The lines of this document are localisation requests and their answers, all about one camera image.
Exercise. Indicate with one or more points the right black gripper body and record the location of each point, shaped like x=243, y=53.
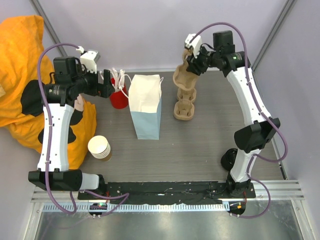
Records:
x=202, y=62

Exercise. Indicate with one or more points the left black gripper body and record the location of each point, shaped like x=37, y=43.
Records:
x=92, y=79

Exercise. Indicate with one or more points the brown pulp cup carrier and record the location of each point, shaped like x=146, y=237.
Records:
x=182, y=78

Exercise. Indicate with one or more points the light blue paper bag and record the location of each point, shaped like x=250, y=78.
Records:
x=145, y=105

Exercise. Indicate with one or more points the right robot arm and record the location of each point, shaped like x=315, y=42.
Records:
x=259, y=126

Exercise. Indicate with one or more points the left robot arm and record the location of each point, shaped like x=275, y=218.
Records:
x=72, y=76

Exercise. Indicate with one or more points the red cup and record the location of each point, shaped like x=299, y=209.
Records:
x=118, y=99

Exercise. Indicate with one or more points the brown cup carrier stack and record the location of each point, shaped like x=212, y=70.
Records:
x=184, y=108

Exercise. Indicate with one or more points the paper cup stack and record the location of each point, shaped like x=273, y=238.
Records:
x=100, y=148

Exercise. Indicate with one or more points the orange cartoon cloth bag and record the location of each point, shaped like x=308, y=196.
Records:
x=21, y=108

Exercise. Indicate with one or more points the black lid stack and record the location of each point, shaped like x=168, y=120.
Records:
x=228, y=159

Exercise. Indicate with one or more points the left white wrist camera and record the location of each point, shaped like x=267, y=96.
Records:
x=89, y=59

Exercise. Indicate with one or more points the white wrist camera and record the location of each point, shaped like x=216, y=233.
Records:
x=194, y=45
x=89, y=59

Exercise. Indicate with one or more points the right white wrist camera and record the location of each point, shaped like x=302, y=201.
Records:
x=194, y=45

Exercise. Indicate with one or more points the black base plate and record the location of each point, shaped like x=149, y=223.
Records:
x=175, y=192

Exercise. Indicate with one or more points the white slotted cable duct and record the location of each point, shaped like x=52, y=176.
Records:
x=125, y=208

